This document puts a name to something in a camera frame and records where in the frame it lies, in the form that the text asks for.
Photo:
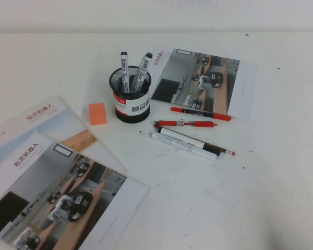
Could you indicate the all-white marker pen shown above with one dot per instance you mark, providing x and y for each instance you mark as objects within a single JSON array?
[{"x": 187, "y": 148}]

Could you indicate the red gel pen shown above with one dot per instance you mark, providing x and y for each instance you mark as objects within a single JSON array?
[{"x": 172, "y": 123}]

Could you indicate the black mesh pen holder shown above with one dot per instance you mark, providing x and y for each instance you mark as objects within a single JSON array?
[{"x": 130, "y": 114}]

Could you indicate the red marker pen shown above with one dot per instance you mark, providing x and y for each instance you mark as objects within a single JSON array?
[{"x": 198, "y": 113}]

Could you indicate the black-capped grey marker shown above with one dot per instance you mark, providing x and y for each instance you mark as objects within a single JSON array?
[
  {"x": 142, "y": 69},
  {"x": 124, "y": 73}
]

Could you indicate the orange rectangular block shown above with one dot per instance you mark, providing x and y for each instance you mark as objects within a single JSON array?
[{"x": 97, "y": 115}]

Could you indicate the office photo brochure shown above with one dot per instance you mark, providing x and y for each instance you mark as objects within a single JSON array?
[
  {"x": 67, "y": 195},
  {"x": 247, "y": 86}
]

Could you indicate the sky cover brochure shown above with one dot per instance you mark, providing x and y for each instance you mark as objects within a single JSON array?
[{"x": 54, "y": 122}]

